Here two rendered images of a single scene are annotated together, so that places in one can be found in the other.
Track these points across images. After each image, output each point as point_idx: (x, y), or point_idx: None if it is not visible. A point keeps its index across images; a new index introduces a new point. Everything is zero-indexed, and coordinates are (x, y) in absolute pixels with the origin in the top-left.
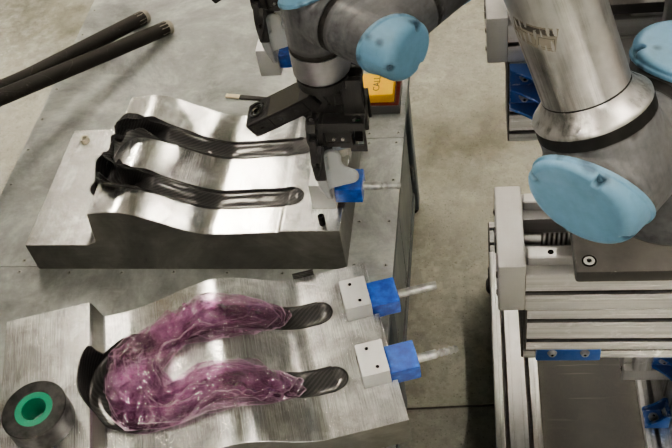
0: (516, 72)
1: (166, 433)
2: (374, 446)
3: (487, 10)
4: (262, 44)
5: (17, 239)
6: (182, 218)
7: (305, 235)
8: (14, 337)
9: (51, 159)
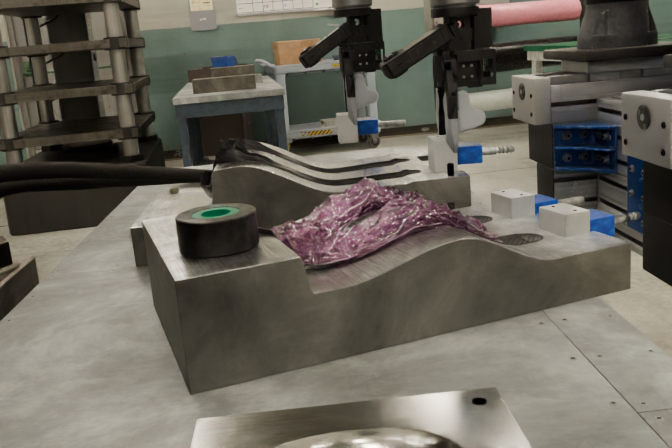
0: (562, 125)
1: (368, 258)
2: (595, 289)
3: (530, 78)
4: (349, 99)
5: (104, 258)
6: (307, 183)
7: (436, 185)
8: (155, 223)
9: (128, 228)
